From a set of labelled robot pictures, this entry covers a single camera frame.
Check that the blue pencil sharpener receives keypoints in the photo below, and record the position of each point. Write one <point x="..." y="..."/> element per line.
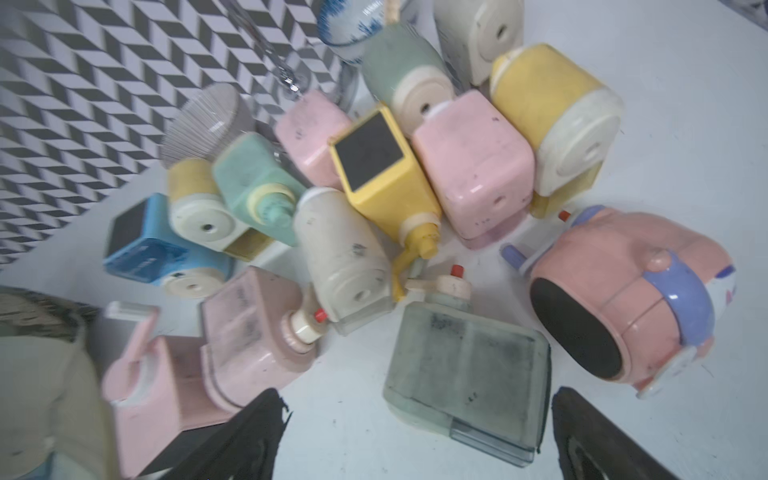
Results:
<point x="142" y="247"/>

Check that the beige round pencil sharpener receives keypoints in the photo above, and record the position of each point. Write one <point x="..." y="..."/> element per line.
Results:
<point x="350" y="271"/>

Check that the pink pencil sharpener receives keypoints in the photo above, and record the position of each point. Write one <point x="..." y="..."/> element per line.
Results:
<point x="162" y="411"/>
<point x="305" y="132"/>
<point x="260" y="331"/>
<point x="480" y="167"/>

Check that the blue white ceramic bowl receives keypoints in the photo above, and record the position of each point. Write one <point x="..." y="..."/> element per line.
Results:
<point x="347" y="26"/>

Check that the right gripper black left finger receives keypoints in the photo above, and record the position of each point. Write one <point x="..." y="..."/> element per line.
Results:
<point x="245" y="448"/>

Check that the cream pencil sharpener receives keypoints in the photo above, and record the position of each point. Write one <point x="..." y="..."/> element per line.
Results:
<point x="474" y="33"/>

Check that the yellow black-top pencil sharpener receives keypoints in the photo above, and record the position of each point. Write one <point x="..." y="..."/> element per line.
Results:
<point x="384" y="181"/>

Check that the cream tote bag green handles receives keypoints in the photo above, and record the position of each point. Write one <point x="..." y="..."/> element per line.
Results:
<point x="54" y="422"/>

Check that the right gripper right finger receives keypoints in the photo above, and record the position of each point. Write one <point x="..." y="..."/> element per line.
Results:
<point x="590" y="446"/>

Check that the pink round patterned sharpener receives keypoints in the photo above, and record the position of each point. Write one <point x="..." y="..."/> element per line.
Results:
<point x="632" y="297"/>

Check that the grey green clear sharpener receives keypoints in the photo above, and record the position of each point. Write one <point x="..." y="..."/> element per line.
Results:
<point x="479" y="381"/>

